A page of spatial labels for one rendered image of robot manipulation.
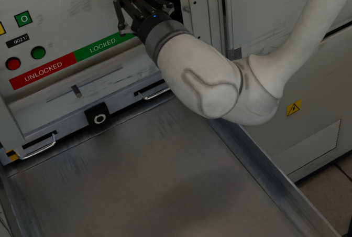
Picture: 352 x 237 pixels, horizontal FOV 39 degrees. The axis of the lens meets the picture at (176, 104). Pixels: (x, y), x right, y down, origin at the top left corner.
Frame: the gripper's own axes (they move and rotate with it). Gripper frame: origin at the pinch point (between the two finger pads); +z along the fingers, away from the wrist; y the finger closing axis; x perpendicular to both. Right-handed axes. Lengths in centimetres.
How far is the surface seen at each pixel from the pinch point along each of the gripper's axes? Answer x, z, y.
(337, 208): -123, -18, 62
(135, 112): -38.4, 0.5, -4.1
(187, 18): -14.9, 0.0, 15.0
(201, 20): -17.1, -0.4, 18.7
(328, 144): -102, -2, 68
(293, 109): -69, -2, 49
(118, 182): -38.4, -17.8, -17.6
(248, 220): -38, -43, 3
